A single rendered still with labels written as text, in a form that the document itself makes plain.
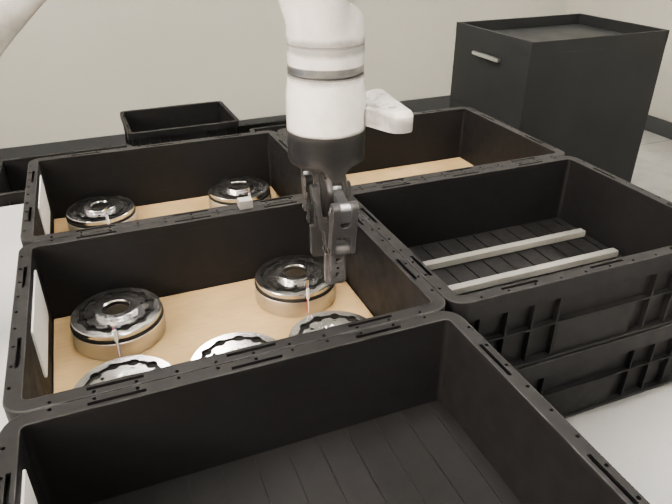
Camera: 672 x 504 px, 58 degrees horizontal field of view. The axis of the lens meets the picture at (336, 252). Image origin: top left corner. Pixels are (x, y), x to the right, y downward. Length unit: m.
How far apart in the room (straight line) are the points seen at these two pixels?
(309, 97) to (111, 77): 3.33
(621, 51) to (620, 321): 1.73
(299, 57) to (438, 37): 3.96
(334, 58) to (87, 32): 3.30
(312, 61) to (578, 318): 0.41
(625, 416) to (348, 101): 0.56
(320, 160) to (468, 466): 0.31
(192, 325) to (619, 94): 2.01
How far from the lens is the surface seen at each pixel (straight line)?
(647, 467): 0.84
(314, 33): 0.54
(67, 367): 0.74
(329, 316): 0.70
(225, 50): 3.92
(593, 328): 0.77
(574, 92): 2.34
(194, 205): 1.07
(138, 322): 0.73
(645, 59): 2.54
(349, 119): 0.56
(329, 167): 0.56
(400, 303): 0.68
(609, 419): 0.88
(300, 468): 0.58
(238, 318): 0.76
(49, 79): 3.85
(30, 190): 0.94
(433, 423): 0.63
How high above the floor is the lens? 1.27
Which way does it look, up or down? 29 degrees down
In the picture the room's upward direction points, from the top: straight up
